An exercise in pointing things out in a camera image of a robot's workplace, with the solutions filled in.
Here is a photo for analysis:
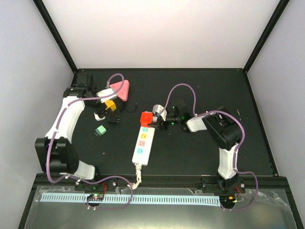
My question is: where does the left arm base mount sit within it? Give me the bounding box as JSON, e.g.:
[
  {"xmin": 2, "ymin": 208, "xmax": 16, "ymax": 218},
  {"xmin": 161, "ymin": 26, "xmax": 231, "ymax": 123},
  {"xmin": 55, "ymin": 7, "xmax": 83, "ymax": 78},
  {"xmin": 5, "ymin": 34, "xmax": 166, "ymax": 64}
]
[{"xmin": 74, "ymin": 178, "xmax": 118, "ymax": 193}]

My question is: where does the white power strip cord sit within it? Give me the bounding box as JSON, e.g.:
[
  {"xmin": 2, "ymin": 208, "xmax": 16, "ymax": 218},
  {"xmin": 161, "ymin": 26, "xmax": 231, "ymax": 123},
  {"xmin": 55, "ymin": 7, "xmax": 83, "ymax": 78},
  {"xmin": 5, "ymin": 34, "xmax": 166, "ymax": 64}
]
[{"xmin": 130, "ymin": 162, "xmax": 143, "ymax": 190}]

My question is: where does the pink triangular power strip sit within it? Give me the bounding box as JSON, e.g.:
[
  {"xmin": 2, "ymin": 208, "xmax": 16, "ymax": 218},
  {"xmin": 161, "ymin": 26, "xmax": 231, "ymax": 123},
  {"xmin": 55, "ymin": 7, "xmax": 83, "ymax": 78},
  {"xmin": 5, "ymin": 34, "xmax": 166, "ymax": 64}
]
[{"xmin": 110, "ymin": 80, "xmax": 130, "ymax": 102}]

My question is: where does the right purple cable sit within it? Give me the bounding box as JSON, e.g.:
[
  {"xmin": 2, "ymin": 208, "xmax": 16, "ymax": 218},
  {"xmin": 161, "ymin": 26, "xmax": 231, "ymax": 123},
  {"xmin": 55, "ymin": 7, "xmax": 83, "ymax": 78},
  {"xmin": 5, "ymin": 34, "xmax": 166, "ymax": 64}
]
[{"xmin": 159, "ymin": 83, "xmax": 259, "ymax": 212}]

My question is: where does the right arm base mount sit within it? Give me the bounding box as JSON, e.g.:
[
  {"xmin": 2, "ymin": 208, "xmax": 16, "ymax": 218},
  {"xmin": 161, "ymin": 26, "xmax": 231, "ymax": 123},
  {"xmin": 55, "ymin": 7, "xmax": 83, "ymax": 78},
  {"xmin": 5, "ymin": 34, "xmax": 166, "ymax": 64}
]
[{"xmin": 201, "ymin": 176, "xmax": 243, "ymax": 194}]

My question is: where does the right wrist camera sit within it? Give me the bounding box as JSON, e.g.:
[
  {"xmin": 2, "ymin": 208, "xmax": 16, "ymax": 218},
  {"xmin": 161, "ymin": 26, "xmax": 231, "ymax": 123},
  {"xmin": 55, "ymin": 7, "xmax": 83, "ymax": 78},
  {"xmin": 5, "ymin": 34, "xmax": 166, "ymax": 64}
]
[{"xmin": 152, "ymin": 104, "xmax": 167, "ymax": 121}]

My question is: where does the white slotted cable duct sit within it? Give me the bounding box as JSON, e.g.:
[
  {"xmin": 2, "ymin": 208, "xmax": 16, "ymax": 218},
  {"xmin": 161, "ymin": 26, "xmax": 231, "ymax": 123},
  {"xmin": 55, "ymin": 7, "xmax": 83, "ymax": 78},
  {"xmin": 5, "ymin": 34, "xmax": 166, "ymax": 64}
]
[{"xmin": 40, "ymin": 193, "xmax": 221, "ymax": 207}]

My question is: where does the white long power strip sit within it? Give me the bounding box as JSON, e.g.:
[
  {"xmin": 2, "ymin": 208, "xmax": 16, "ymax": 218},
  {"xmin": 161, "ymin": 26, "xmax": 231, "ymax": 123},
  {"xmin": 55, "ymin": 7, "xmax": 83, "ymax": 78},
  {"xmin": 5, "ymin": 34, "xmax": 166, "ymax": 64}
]
[{"xmin": 132, "ymin": 126, "xmax": 155, "ymax": 166}]

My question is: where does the red cube socket adapter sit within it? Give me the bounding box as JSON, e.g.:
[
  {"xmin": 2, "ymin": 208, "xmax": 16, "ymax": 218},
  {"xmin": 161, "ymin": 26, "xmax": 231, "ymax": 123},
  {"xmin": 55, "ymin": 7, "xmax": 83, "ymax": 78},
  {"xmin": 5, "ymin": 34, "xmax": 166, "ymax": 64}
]
[{"xmin": 140, "ymin": 112, "xmax": 153, "ymax": 128}]

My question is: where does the purple cable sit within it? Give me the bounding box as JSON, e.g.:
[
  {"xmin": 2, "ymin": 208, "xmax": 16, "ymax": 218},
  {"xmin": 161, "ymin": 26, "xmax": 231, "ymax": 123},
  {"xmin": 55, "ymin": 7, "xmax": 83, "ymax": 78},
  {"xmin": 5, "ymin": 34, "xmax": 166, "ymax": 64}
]
[
  {"xmin": 159, "ymin": 83, "xmax": 259, "ymax": 212},
  {"xmin": 46, "ymin": 73, "xmax": 133, "ymax": 211}
]

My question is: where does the yellow cube socket adapter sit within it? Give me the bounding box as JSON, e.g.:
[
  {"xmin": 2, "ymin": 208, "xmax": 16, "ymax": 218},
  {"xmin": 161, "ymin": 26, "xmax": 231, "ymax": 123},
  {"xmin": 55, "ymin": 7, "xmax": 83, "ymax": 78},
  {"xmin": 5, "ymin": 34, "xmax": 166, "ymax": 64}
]
[{"xmin": 104, "ymin": 100, "xmax": 117, "ymax": 112}]

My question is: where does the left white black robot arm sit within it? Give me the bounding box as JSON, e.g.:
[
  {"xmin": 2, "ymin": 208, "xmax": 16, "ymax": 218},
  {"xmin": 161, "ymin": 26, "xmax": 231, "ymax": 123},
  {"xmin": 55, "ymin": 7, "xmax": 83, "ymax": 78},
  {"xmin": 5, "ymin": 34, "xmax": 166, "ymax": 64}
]
[{"xmin": 35, "ymin": 73, "xmax": 102, "ymax": 190}]

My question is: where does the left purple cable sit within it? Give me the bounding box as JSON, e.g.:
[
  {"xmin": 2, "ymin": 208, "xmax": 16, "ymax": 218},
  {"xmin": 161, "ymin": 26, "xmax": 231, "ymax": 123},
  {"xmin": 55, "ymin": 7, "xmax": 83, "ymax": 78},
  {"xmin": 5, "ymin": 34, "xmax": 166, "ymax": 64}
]
[{"xmin": 46, "ymin": 73, "xmax": 133, "ymax": 211}]

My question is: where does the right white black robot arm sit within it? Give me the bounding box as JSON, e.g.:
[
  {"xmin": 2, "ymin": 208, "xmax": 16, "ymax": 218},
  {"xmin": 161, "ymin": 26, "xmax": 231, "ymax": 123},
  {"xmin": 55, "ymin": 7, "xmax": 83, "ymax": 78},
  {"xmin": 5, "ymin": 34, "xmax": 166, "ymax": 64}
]
[{"xmin": 144, "ymin": 99, "xmax": 243, "ymax": 193}]

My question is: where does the green white plug adapter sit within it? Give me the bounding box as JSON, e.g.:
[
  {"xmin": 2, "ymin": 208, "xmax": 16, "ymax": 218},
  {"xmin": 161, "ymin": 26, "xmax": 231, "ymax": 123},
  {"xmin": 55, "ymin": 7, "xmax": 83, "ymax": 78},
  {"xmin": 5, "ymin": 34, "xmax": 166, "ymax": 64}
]
[{"xmin": 95, "ymin": 125, "xmax": 107, "ymax": 136}]

